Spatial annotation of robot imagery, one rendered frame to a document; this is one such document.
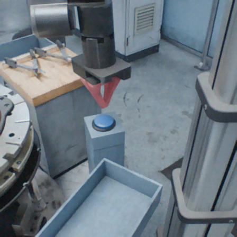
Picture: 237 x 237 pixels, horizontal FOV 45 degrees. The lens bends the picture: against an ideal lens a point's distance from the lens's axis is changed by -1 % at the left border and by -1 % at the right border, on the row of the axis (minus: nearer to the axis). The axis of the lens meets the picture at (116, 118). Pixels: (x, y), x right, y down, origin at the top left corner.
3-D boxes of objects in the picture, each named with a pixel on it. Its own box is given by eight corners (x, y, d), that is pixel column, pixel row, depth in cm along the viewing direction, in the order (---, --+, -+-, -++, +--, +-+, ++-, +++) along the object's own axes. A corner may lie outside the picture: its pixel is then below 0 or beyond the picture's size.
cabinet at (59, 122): (19, 144, 92) (-2, 72, 75) (69, 119, 101) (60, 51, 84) (51, 181, 80) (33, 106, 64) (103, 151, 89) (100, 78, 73)
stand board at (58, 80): (-3, 72, 75) (-5, 64, 74) (60, 50, 85) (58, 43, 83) (33, 107, 63) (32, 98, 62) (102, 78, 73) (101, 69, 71)
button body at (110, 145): (97, 211, 73) (91, 138, 57) (90, 189, 78) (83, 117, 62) (123, 204, 75) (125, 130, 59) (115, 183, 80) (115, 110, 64)
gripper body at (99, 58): (102, 88, 48) (98, 45, 43) (71, 66, 54) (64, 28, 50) (133, 74, 51) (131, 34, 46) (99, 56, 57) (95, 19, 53)
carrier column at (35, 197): (30, 199, 73) (10, 140, 60) (38, 194, 74) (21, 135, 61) (34, 206, 71) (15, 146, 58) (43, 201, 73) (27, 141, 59)
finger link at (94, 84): (97, 119, 54) (92, 75, 49) (77, 103, 59) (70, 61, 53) (125, 105, 58) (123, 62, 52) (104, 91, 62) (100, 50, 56)
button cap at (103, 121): (97, 131, 58) (96, 127, 58) (92, 119, 61) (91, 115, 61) (116, 127, 59) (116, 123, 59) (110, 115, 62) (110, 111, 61)
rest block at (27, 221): (16, 237, 63) (11, 225, 60) (25, 215, 67) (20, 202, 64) (36, 239, 63) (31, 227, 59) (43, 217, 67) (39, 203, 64)
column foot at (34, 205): (35, 213, 70) (34, 211, 69) (27, 193, 74) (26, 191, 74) (46, 208, 71) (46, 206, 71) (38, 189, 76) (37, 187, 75)
